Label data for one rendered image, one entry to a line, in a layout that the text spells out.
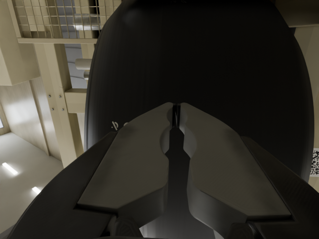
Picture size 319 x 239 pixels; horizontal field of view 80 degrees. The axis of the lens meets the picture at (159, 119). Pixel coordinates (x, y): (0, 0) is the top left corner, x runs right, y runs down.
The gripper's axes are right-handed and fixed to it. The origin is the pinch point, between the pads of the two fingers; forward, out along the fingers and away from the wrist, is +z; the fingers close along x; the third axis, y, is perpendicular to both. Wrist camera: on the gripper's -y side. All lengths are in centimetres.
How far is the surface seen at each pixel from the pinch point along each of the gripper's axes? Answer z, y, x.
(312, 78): 26.5, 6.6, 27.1
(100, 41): 17.2, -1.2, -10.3
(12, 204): 397, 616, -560
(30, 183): 500, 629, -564
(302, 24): 31.5, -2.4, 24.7
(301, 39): 34.3, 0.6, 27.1
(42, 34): 75, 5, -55
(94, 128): 7.7, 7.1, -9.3
